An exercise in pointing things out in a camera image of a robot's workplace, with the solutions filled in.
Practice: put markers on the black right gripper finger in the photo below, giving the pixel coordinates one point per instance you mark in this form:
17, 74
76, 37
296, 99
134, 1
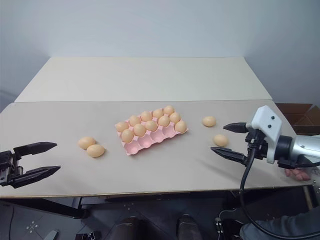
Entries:
237, 128
231, 155

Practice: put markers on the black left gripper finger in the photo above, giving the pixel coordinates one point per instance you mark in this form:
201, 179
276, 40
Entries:
35, 148
37, 175

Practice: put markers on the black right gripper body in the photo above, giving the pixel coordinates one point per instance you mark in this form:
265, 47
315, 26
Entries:
257, 146

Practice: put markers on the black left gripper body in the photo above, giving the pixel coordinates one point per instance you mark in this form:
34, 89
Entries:
8, 166

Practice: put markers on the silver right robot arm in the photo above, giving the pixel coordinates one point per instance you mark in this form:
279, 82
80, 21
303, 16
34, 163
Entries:
305, 150

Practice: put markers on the pink egg tray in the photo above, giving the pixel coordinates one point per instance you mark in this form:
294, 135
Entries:
150, 146

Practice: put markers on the bare bystander hand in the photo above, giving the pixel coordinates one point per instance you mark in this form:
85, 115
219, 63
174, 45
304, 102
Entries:
298, 174

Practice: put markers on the tan egg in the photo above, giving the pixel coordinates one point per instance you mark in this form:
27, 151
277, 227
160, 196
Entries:
169, 110
135, 120
127, 135
220, 140
209, 121
180, 126
122, 126
95, 151
139, 130
146, 116
164, 121
175, 117
158, 113
86, 142
151, 125

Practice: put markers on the brown cardboard box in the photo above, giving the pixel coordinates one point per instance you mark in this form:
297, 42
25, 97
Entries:
300, 115

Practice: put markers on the dark rounded shape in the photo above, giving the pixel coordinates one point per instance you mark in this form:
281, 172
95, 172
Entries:
188, 226
130, 228

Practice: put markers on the grey bystander trouser leg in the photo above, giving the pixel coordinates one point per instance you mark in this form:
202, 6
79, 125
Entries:
287, 228

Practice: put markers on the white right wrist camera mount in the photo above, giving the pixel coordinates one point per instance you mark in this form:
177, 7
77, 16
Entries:
265, 120

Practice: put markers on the black table frame bar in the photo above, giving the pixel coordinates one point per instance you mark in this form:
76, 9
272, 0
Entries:
50, 206

